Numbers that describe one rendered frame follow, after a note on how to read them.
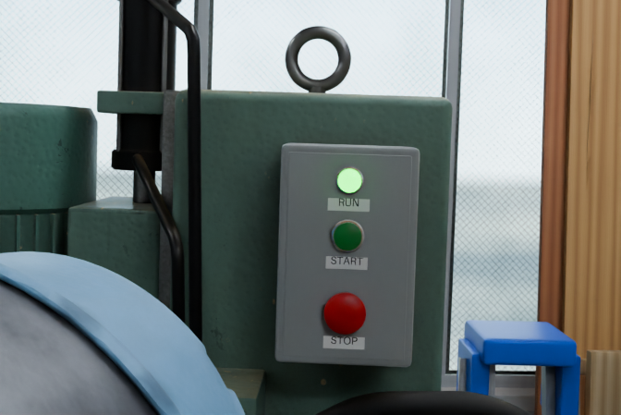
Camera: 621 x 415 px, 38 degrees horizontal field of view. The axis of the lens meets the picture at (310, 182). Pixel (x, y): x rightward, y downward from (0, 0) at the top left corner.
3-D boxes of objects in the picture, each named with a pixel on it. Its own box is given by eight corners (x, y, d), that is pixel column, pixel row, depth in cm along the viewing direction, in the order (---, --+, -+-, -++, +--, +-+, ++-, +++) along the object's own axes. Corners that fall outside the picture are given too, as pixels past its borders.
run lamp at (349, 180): (334, 193, 64) (335, 165, 64) (362, 194, 64) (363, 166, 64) (334, 194, 64) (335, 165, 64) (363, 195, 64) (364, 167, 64)
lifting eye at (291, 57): (284, 97, 82) (286, 25, 82) (349, 99, 82) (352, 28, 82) (283, 96, 80) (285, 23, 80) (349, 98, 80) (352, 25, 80)
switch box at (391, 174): (279, 344, 71) (286, 142, 70) (406, 348, 71) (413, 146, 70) (273, 363, 65) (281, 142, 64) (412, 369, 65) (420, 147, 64)
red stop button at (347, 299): (323, 331, 65) (324, 290, 65) (364, 333, 65) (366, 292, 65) (322, 335, 64) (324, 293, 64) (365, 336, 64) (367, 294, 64)
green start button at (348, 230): (330, 251, 65) (331, 218, 64) (363, 253, 65) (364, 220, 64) (330, 252, 64) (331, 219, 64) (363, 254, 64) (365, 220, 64)
